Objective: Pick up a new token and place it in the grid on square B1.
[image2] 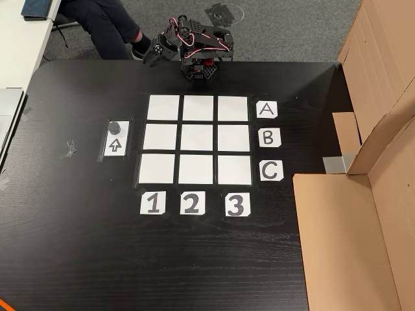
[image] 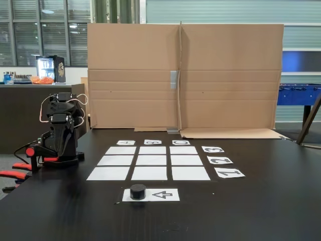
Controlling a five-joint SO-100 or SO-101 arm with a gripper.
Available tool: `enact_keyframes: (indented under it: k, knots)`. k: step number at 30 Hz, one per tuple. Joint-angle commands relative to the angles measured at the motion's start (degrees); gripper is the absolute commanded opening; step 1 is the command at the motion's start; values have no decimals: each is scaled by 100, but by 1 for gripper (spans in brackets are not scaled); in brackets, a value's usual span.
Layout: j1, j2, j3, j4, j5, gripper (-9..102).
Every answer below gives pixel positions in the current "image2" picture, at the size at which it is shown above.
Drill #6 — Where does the white nine-square grid sheet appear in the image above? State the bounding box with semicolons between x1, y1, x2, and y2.
137;93;254;187

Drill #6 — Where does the person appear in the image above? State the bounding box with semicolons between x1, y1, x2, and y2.
60;0;153;62

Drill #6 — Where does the grey metal leg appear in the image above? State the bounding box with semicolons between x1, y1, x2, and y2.
51;12;84;32

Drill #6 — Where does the white arrow paper sheet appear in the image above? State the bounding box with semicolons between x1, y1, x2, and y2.
103;120;130;158

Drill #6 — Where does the paper sheet letter A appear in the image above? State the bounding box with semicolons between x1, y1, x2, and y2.
255;100;279;119

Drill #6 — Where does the dark blue notebook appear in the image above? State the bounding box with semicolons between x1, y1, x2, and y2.
21;0;54;22

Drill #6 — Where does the crumpled clear tape piece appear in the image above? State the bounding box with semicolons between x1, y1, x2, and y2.
60;139;78;159

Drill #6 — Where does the paper sheet letter B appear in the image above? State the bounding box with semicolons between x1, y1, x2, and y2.
257;128;282;148

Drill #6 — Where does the white desk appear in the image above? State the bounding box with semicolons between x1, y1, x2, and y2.
0;0;62;95

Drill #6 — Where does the paper sheet number 1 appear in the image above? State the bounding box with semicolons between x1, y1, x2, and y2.
139;190;167;215

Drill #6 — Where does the paper sheet number 2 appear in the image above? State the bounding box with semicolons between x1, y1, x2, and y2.
180;190;206;216

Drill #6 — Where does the paper sheet letter C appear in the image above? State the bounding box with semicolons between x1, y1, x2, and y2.
259;161;285;182

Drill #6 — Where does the paper sheet number 3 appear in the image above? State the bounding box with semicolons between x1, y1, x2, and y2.
224;192;252;218

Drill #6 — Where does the grey tape strip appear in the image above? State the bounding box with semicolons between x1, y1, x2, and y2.
322;155;347;175

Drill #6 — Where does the large brown cardboard screen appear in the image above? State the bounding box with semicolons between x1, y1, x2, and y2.
292;0;415;311

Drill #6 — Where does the red white servo cable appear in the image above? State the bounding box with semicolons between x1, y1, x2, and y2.
167;17;196;46

